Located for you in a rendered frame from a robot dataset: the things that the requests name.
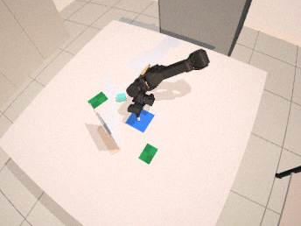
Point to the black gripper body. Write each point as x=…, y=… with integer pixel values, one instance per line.
x=136, y=107

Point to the small teal block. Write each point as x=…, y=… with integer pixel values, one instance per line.
x=121, y=97

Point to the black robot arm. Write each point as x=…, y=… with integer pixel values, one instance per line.
x=197, y=60

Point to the green flat rectangular block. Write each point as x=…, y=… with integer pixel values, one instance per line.
x=97, y=100

